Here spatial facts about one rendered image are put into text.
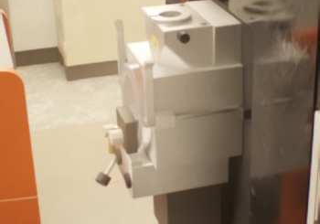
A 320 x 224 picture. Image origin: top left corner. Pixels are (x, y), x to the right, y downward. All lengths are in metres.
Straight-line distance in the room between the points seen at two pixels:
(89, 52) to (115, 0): 0.33
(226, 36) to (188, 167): 0.14
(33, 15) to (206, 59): 3.57
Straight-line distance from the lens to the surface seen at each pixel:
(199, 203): 0.73
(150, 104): 0.62
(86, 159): 1.63
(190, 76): 0.64
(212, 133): 0.67
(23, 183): 1.09
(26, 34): 4.22
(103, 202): 1.46
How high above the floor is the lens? 1.49
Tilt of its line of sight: 23 degrees down
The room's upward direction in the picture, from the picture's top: 2 degrees counter-clockwise
